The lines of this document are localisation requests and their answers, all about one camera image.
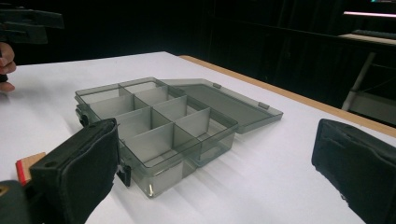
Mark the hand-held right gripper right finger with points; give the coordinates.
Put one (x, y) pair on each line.
(361, 165)

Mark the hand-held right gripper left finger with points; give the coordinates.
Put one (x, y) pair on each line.
(77, 174)

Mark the grey transparent compartment box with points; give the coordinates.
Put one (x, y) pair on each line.
(162, 130)

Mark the wooden block with red edge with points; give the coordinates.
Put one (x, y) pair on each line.
(28, 166)

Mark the desk with metal legs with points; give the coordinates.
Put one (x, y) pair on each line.
(370, 71)

